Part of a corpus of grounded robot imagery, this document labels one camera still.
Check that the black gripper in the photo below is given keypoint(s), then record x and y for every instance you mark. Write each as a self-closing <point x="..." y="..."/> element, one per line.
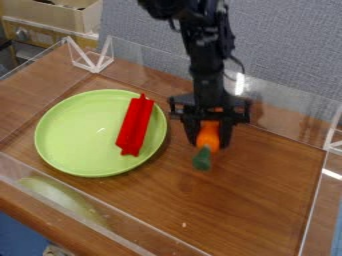
<point x="205" y="106"/>

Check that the orange toy carrot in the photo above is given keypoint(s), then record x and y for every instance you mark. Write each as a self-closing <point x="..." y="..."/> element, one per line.
<point x="207" y="144"/>

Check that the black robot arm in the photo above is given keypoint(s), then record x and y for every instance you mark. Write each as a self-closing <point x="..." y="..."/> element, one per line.
<point x="200" y="20"/>

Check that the red plastic block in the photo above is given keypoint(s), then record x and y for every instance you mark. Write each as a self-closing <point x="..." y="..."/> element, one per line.
<point x="133" y="126"/>

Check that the green plate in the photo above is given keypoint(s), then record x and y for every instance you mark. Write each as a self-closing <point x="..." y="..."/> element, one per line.
<point x="76" y="133"/>

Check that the cardboard box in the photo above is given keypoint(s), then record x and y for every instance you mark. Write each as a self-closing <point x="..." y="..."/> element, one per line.
<point x="75" y="15"/>

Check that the wooden cabinet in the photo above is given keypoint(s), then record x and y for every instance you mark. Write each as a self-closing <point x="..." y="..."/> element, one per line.
<point x="40" y="35"/>

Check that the clear acrylic enclosure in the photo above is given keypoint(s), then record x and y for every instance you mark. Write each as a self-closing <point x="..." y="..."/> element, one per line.
<point x="268" y="201"/>

